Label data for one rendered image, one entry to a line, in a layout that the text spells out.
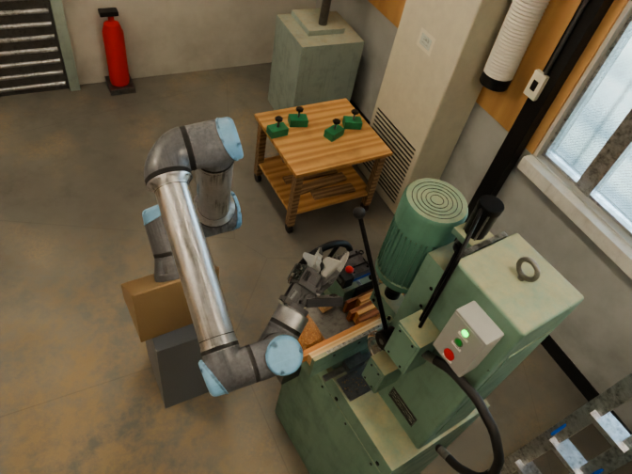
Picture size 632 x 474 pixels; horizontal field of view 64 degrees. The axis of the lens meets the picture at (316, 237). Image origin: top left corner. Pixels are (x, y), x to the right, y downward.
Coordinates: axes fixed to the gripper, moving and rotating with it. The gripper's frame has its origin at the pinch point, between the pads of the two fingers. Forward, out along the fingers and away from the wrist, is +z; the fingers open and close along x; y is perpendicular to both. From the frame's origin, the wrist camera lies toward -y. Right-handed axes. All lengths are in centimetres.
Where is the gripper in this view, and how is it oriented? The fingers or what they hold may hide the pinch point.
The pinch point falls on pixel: (336, 250)
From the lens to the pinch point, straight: 141.0
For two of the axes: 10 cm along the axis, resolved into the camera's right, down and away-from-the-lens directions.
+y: -7.2, -5.3, -4.5
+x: -4.9, -0.6, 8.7
